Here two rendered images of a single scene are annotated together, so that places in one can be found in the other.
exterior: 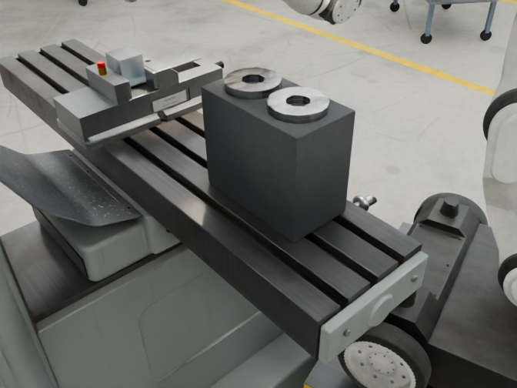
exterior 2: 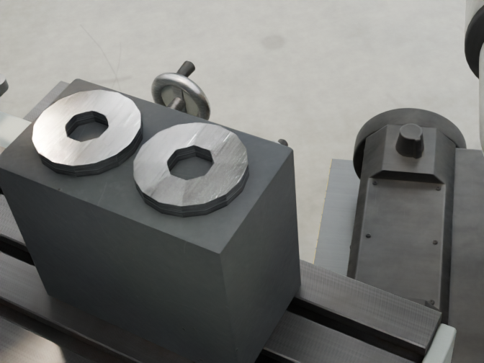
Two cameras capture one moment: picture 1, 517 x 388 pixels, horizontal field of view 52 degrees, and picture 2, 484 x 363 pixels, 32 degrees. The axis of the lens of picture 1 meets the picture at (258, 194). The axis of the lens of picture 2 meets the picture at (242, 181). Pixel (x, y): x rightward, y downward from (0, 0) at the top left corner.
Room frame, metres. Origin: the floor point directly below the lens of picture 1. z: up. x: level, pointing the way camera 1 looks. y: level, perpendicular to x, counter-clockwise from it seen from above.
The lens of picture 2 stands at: (0.24, 0.03, 1.60)
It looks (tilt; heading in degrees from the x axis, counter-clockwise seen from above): 47 degrees down; 344
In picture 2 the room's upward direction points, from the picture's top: 7 degrees counter-clockwise
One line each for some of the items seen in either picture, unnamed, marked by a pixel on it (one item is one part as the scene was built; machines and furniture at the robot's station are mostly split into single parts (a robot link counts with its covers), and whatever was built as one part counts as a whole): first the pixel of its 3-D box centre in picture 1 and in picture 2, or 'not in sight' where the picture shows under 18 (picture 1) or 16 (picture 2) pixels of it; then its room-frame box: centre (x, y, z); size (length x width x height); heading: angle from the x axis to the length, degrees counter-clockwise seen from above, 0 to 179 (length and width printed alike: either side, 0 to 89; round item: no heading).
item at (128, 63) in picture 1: (125, 67); not in sight; (1.04, 0.27, 1.05); 0.06 x 0.05 x 0.06; 40
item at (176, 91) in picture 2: not in sight; (169, 113); (1.31, -0.16, 0.64); 0.16 x 0.12 x 0.12; 130
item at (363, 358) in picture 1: (382, 361); not in sight; (0.71, -0.26, 0.50); 0.20 x 0.05 x 0.20; 58
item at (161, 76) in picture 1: (150, 68); not in sight; (1.07, 0.22, 1.03); 0.12 x 0.06 x 0.04; 40
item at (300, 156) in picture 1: (274, 146); (157, 223); (0.73, -0.03, 1.04); 0.22 x 0.12 x 0.20; 40
